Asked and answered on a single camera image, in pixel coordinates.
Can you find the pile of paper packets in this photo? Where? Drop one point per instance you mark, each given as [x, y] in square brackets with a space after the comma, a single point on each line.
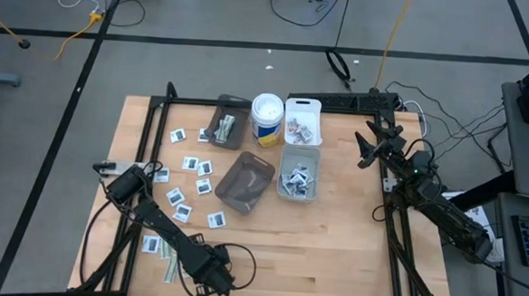
[204, 186]

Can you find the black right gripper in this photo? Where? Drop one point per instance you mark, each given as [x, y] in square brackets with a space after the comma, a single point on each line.
[396, 152]

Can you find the black desk beam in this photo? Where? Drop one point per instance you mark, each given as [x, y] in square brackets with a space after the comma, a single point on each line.
[479, 195]

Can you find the Lysol wipes canister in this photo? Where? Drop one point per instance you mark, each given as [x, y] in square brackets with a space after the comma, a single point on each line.
[267, 112]

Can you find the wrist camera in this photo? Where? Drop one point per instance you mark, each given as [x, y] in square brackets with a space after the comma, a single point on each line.
[422, 163]
[221, 254]

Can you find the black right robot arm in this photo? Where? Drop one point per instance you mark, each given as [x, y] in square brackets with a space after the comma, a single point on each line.
[447, 216]

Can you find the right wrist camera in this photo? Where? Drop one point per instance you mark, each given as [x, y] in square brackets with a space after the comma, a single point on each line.
[422, 163]

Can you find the yellow blue wipes canister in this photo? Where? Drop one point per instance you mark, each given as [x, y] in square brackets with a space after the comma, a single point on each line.
[497, 251]

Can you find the silver metal bracket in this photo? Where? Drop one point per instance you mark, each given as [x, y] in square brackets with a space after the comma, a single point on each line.
[388, 185]
[111, 167]

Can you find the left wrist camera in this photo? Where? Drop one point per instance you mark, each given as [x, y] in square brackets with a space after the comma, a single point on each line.
[221, 254]

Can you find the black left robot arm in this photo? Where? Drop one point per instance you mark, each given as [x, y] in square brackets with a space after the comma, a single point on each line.
[160, 224]

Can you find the grey desk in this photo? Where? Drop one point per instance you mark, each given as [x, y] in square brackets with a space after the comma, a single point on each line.
[516, 279]

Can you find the black round floor puck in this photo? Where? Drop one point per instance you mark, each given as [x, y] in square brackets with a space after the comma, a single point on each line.
[24, 43]

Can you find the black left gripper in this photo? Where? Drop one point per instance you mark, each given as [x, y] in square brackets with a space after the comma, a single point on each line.
[210, 272]

